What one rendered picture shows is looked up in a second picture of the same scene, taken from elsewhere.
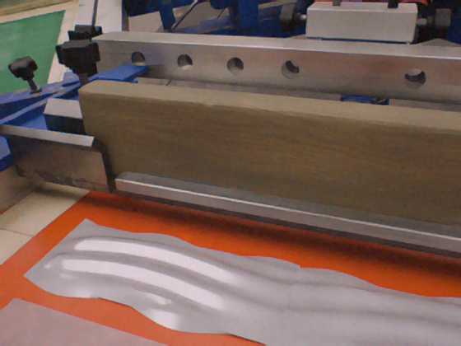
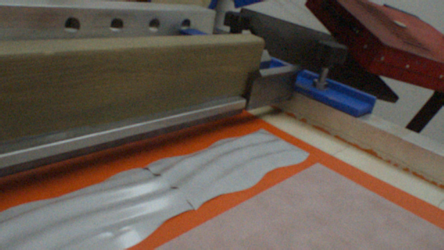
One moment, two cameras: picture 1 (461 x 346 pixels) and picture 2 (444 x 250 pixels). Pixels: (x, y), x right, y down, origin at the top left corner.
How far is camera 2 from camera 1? 23 cm
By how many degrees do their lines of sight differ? 64
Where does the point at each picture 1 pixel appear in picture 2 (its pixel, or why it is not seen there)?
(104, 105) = not seen: outside the picture
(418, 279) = (194, 143)
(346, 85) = (16, 36)
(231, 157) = (71, 100)
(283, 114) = (114, 51)
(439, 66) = (87, 14)
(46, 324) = not seen: outside the picture
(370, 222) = (174, 114)
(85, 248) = not seen: outside the picture
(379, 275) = (178, 150)
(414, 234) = (195, 113)
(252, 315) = (166, 201)
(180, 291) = (105, 222)
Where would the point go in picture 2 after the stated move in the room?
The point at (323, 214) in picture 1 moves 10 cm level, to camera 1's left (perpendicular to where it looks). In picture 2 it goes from (148, 121) to (75, 186)
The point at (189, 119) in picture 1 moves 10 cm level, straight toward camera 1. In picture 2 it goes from (29, 71) to (164, 137)
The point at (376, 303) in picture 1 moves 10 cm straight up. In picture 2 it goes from (200, 160) to (242, 73)
